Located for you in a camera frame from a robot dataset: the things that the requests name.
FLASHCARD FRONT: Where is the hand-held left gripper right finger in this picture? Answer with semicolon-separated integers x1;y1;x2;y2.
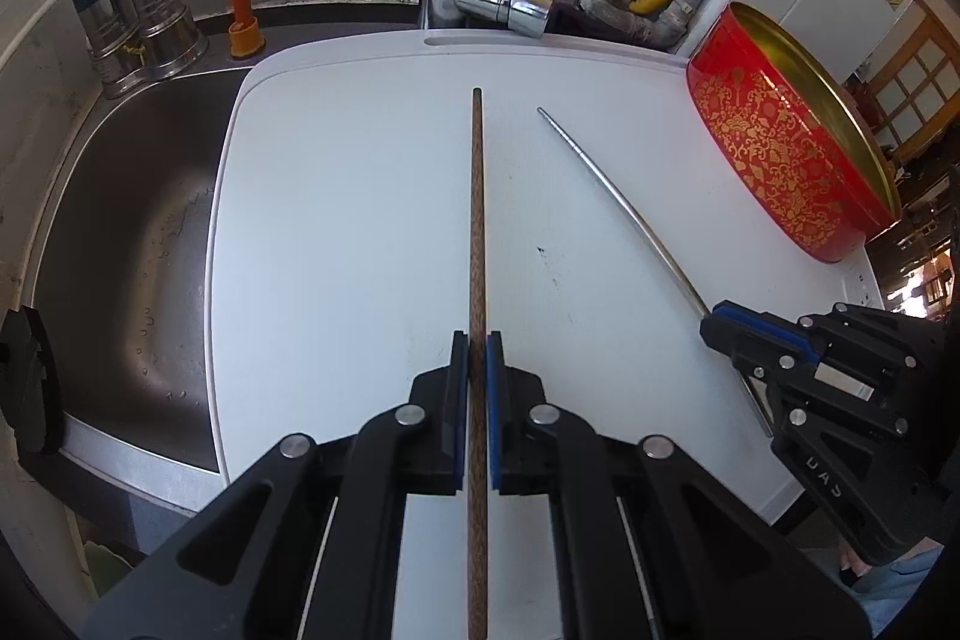
484;329;875;640

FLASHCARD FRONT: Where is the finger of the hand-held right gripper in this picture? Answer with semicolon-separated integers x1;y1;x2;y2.
700;319;798;387
712;301;823;366

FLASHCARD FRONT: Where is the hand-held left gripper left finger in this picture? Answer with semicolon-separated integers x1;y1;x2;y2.
79;329;470;640

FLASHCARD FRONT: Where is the red gold patterned tin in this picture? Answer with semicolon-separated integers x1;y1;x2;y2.
686;1;903;265

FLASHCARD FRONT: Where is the plain metal chopstick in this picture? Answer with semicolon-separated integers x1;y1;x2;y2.
536;106;775;438

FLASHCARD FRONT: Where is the brown wooden chopstick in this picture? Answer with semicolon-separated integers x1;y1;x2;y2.
465;86;490;640

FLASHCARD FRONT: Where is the person's right forearm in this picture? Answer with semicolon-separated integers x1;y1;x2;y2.
838;531;947;594

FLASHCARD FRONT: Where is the white cutting board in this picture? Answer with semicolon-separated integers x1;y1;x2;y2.
204;29;890;536

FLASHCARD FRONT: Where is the wooden lattice door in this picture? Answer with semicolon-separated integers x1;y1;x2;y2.
862;0;960;161

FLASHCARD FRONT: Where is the stainless steel sink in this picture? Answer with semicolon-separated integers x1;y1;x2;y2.
34;70;250;473

